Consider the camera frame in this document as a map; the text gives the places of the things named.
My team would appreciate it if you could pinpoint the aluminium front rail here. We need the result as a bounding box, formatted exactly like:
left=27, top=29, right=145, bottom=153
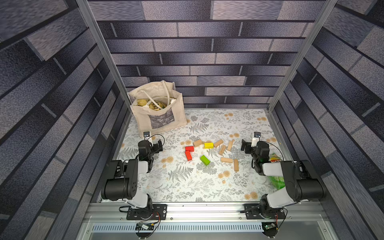
left=77, top=202, right=337, bottom=240

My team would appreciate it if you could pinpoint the yellow block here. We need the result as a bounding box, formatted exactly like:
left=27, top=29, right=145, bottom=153
left=204, top=142, right=215, bottom=149

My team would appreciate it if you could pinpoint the green block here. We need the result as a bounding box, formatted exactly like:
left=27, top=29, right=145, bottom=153
left=200, top=155, right=211, bottom=166

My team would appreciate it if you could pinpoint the natural wood block left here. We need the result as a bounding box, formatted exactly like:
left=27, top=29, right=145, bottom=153
left=193, top=140, right=203, bottom=148

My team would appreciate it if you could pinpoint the natural wood block upright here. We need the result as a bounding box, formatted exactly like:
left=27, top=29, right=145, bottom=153
left=234, top=159, right=239, bottom=172
left=219, top=145, right=227, bottom=156

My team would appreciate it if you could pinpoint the right circuit board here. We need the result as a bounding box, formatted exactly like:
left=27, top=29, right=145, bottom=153
left=262, top=223, right=277, bottom=231

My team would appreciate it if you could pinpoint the green chips bag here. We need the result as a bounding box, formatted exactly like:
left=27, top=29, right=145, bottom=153
left=269, top=153, right=285, bottom=190

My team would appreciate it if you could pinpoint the natural wood block right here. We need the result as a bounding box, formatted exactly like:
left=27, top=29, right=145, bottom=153
left=227, top=139, right=235, bottom=151

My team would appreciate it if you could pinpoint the natural wood block centre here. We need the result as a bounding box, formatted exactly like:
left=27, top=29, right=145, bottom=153
left=214, top=140, right=224, bottom=148

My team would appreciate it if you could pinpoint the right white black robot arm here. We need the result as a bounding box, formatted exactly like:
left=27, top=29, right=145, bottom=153
left=241, top=140, right=326, bottom=219

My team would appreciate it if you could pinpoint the beige canvas tote bag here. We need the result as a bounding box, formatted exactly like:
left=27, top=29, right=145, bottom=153
left=128, top=80, right=187, bottom=138

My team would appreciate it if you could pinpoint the circuit board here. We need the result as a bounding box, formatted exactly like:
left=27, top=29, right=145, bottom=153
left=135, top=222, right=156, bottom=231
left=262, top=223, right=277, bottom=231

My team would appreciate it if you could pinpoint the red block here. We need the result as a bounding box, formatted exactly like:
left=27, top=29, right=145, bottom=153
left=185, top=151, right=193, bottom=161
left=185, top=146, right=195, bottom=152

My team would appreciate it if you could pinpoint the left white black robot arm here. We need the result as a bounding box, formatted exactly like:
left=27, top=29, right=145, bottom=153
left=101, top=140, right=163, bottom=220

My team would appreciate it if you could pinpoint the left circuit board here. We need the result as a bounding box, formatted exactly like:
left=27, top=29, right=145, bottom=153
left=135, top=222, right=156, bottom=231

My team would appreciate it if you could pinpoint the natural wood block lower upright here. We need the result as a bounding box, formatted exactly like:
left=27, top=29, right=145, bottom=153
left=234, top=159, right=239, bottom=172

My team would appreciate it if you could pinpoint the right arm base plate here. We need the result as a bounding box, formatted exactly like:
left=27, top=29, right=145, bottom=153
left=243, top=204, right=286, bottom=220

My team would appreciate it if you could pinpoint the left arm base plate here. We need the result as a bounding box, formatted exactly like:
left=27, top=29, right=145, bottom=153
left=126, top=204, right=168, bottom=221

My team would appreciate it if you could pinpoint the natural wood block lower flat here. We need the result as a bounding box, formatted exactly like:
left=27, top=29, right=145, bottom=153
left=221, top=157, right=234, bottom=164

